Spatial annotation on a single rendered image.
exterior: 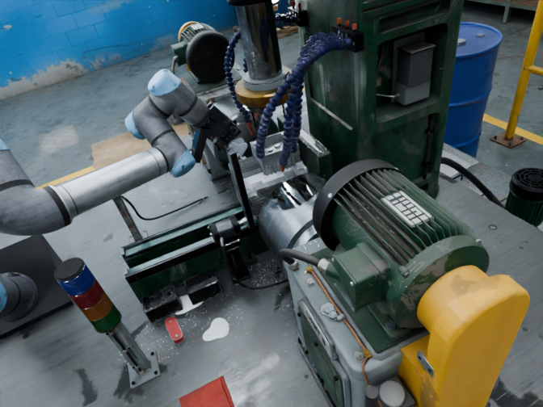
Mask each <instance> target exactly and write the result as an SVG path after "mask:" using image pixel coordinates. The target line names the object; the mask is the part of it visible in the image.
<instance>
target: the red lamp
mask: <svg viewBox="0 0 543 407"><path fill-rule="evenodd" d="M103 294H104V290H103V288H102V287H101V285H100V284H99V282H98V280H97V279H96V278H95V281H94V283H93V285H92V286H91V287H90V288H89V289H88V290H87V291H86V292H83V293H82V294H80V295H77V296H70V295H69V297H70V298H71V299H72V301H73V302H74V303H75V304H76V305H77V306H78V307H79V308H90V307H92V306H94V305H95V304H97V303H98V302H99V301H100V300H101V299H102V297H103Z"/></svg>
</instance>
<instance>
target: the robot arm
mask: <svg viewBox="0 0 543 407"><path fill-rule="evenodd" d="M148 90H149V92H150V94H149V96H148V97H147V98H145V99H144V100H143V101H142V102H141V103H140V104H139V105H138V106H137V107H135V108H134V109H133V110H132V112H131V113H130V114H129V115H128V117H127V118H126V119H125V126H126V128H127V129H128V130H129V132H131V133H132V134H133V135H134V136H135V137H136V138H137V139H140V140H144V139H146V140H147V141H148V142H149V143H150V145H151V146H152V148H151V149H147V150H146V151H144V152H141V153H138V154H136V155H133V156H131V157H128V158H126V159H124V160H122V161H119V162H117V163H114V164H112V165H109V166H107V167H104V168H102V169H100V170H96V171H95V172H93V173H90V174H87V175H85V176H82V177H81V178H77V179H75V180H73V181H71V182H69V183H66V184H63V185H61V186H59V187H53V186H50V185H48V186H46V187H43V188H40V189H36V187H35V186H34V185H33V183H32V181H31V180H30V178H29V177H28V176H27V175H26V173H25V172H24V170H23V168H22V167H21V165H20V164H19V163H18V162H17V160H16V159H15V157H14V155H13V154H12V153H11V149H10V148H7V146H6V145H5V143H4V142H3V141H2V140H1V139H0V232H1V233H6V234H10V235H17V236H34V235H40V234H45V233H51V232H54V231H57V230H59V229H62V228H64V227H65V226H68V225H70V224H72V222H73V219H74V217H76V216H79V215H81V214H83V213H84V212H87V211H89V210H91V209H92V208H96V207H98V206H99V205H101V204H104V203H106V202H107V201H109V200H111V199H114V198H116V197H118V196H120V195H123V194H124V193H126V192H128V191H131V190H133V189H135V188H137V187H139V186H141V185H143V184H145V183H147V182H150V181H152V180H154V179H156V178H158V177H160V176H162V175H164V174H167V173H169V172H170V174H172V175H173V176H174V177H175V178H178V177H181V176H183V175H185V174H186V173H187V172H189V171H190V170H191V169H192V168H193V167H194V166H195V164H196V163H200V160H201V158H202V156H203V152H204V147H205V143H206V140H207V138H208V139H209V140H210V141H211V142H212V143H213V144H214V145H215V146H216V147H218V148H219V149H222V150H223V151H224V152H225V153H227V152H226V150H227V149H229V148H232V147H234V149H235V150H236V152H237V153H238V154H239V155H240V158H241V160H243V159H244V158H243V157H242V155H243V154H244V153H245V151H246V149H247V147H248V145H247V143H244V140H243V139H242V138H241V137H240V138H238V139H236V140H234V138H235V137H237V136H238V135H239V134H240V133H241V131H240V130H239V129H238V128H237V126H236V125H235V124H234V122H233V121H232V120H231V119H230V118H229V117H228V116H227V115H226V114H225V113H224V112H221V111H220V110H219V109H218V108H217V107H216V106H215V105H214V104H213V103H212V102H211V101H210V102H209V103H208V105H207V104H206V103H205V102H204V101H203V100H202V99H201V98H199V97H198V96H197V95H196V94H195V93H194V92H193V91H192V90H190V89H189V88H188V87H187V86H186V85H185V84H184V83H183V82H182V81H181V79H180V78H177V77H176V76H175V75H174V74H173V73H172V72H171V71H169V70H168V69H162V70H160V71H158V72H157V73H156V74H155V75H154V76H153V78H152V79H151V80H150V81H149V85H148ZM173 112H174V113H176V114H177V115H178V116H179V117H181V118H182V119H183V120H184V121H186V122H187V123H188V124H190V125H191V126H192V127H193V128H196V133H195V136H194V140H193V143H192V148H191V150H190V151H189V149H188V148H187V147H186V145H185V144H184V143H183V142H182V140H181V139H180V138H179V136H178V135H177V133H176V132H175V130H174V129H173V128H172V127H171V125H170V124H169V122H168V121H167V119H168V118H169V117H170V116H171V115H172V113H173ZM241 160H239V161H241ZM37 298H38V290H37V286H36V284H35V282H34V281H33V280H32V279H31V278H30V277H28V276H27V275H24V274H21V273H15V272H9V273H4V274H0V322H4V323H5V322H12V321H17V320H20V319H22V318H24V317H25V316H26V315H28V314H29V313H30V312H31V311H32V310H33V308H34V307H35V305H36V301H37Z"/></svg>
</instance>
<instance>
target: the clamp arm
mask: <svg viewBox="0 0 543 407"><path fill-rule="evenodd" d="M226 152H227V155H228V158H229V163H230V166H231V170H232V172H233V176H234V181H235V184H236V188H237V190H238V195H239V199H240V202H241V205H242V210H243V213H244V218H243V220H244V219H245V218H246V220H244V223H245V222H247V223H245V225H246V224H247V225H248V227H249V228H252V227H255V221H254V217H253V214H252V211H251V206H252V202H251V201H250V200H249V198H248V194H247V192H246V186H245V183H244V179H243V176H242V170H241V166H240V163H239V160H241V158H240V155H239V154H238V153H237V152H236V150H235V149H234V147H232V148H229V149H227V150H226Z"/></svg>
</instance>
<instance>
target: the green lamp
mask: <svg viewBox="0 0 543 407"><path fill-rule="evenodd" d="M119 319H120V313H119V311H118V309H117V308H116V306H115V305H114V304H113V303H112V309H111V311H110V312H109V314H108V315H106V316H105V317H103V318H102V319H100V320H97V321H90V320H88V321H89V322H90V323H91V324H92V325H93V326H94V327H95V329H97V330H98V331H101V332H103V331H107V330H110V329H111V328H113V327H114V326H115V325H116V324H117V323H118V321H119Z"/></svg>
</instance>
